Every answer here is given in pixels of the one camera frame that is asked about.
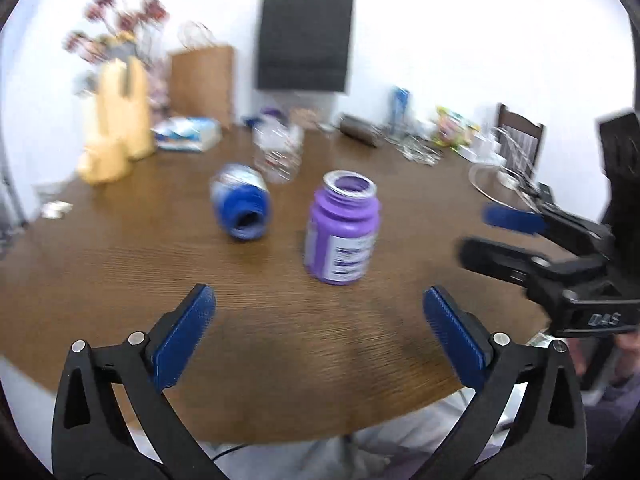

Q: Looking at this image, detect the blue tissue box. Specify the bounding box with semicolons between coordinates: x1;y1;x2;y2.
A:
151;117;222;153

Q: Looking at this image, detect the purple pill bottle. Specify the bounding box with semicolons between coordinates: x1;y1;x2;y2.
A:
304;170;381;285

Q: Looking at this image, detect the person's right hand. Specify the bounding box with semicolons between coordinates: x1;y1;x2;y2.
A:
565;332;639;384

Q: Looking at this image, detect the clear jar with grains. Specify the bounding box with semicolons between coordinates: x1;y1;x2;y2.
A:
288;107;321;130

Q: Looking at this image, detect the steel thermos lying down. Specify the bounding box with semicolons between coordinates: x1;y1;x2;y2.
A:
338;115;383;148

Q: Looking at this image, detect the brown paper bag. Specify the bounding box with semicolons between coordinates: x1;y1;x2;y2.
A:
168;23;235;130

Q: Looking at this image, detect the black cable under table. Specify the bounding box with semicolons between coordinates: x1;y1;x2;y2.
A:
209;441;252;463

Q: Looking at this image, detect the white charging cable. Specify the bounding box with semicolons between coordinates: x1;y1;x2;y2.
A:
467;127;544;206

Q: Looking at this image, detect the colourful snack bag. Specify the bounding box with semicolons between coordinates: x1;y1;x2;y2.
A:
435;106;477;148

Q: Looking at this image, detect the blue pill bottle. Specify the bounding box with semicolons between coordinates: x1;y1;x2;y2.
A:
209;162;270;240

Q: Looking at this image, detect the crumpled white tissue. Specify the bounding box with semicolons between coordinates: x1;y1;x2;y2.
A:
40;200;73;220

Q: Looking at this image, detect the clear glass cup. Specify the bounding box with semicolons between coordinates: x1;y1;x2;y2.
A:
253;117;304;183

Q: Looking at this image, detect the dark wooden chair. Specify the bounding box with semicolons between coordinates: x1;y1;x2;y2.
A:
495;103;544;177

